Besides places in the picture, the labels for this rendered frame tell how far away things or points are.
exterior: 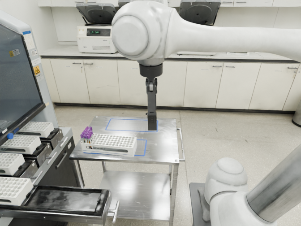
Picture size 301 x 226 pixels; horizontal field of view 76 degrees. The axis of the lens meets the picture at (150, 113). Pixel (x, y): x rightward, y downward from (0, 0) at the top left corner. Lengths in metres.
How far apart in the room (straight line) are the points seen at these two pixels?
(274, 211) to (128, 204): 1.06
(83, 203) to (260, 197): 0.68
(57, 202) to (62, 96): 2.69
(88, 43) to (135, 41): 2.70
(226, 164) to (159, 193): 0.83
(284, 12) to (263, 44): 3.29
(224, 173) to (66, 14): 3.46
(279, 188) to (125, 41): 0.55
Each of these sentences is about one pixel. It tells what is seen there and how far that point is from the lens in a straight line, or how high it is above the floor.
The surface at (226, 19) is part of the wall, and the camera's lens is 3.57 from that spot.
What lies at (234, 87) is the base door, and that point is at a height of 0.45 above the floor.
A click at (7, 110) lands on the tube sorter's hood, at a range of 1.18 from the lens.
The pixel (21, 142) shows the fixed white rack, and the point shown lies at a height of 0.86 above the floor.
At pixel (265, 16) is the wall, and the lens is 3.76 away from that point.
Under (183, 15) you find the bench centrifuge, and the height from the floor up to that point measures 1.38.
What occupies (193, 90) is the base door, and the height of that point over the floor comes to 0.37.
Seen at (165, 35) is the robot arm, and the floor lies 1.49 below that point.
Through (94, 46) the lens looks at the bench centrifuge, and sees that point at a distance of 3.05.
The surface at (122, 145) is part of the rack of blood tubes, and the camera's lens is 1.07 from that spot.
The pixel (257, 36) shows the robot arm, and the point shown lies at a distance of 0.56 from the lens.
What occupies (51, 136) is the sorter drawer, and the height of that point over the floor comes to 0.82.
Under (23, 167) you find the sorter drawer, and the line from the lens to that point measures 1.22.
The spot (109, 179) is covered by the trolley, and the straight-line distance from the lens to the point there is 1.73.
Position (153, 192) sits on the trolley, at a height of 0.28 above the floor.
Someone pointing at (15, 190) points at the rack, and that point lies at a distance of 1.04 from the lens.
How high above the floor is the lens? 1.55
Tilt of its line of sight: 30 degrees down
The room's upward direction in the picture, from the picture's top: straight up
